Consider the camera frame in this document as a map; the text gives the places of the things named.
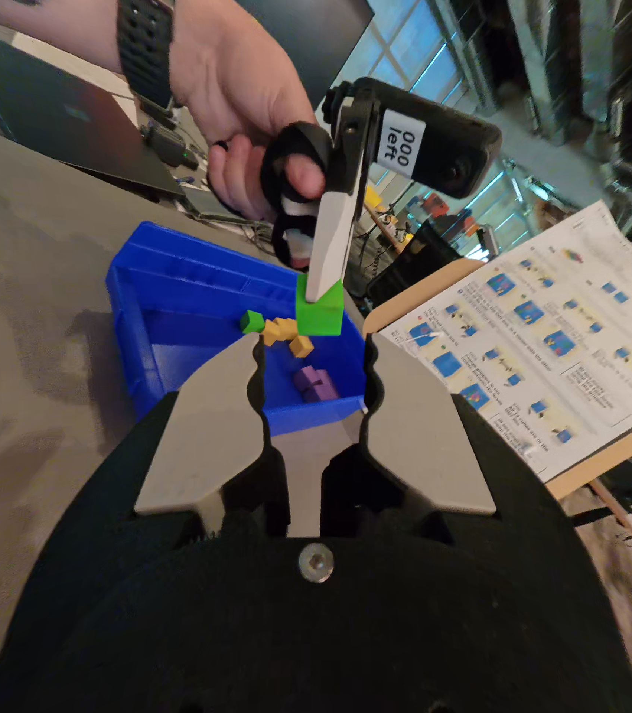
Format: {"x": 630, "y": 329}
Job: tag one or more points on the printed instruction sheet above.
{"x": 544, "y": 345}

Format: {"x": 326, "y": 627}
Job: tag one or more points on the yellow box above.
{"x": 373, "y": 198}

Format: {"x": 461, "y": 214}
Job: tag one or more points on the blue plastic bin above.
{"x": 182, "y": 334}

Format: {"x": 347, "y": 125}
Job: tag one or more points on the purple wooden cube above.
{"x": 324, "y": 379}
{"x": 307, "y": 376}
{"x": 319, "y": 394}

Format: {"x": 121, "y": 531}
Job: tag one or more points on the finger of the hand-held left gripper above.
{"x": 330, "y": 245}

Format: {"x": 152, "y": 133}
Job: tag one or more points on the yellow wooden cube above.
{"x": 272, "y": 334}
{"x": 301, "y": 346}
{"x": 285, "y": 325}

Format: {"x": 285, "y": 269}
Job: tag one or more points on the person's left hand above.
{"x": 227, "y": 72}

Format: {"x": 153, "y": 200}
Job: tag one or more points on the grey desk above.
{"x": 26, "y": 278}

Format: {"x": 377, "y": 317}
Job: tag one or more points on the black wristwatch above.
{"x": 143, "y": 44}

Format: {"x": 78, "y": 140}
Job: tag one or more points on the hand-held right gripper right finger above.
{"x": 422, "y": 445}

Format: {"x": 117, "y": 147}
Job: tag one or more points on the black battery charger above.
{"x": 168, "y": 142}

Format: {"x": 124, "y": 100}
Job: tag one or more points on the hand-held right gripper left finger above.
{"x": 204, "y": 440}

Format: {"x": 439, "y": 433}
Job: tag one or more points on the large dark screen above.
{"x": 321, "y": 33}

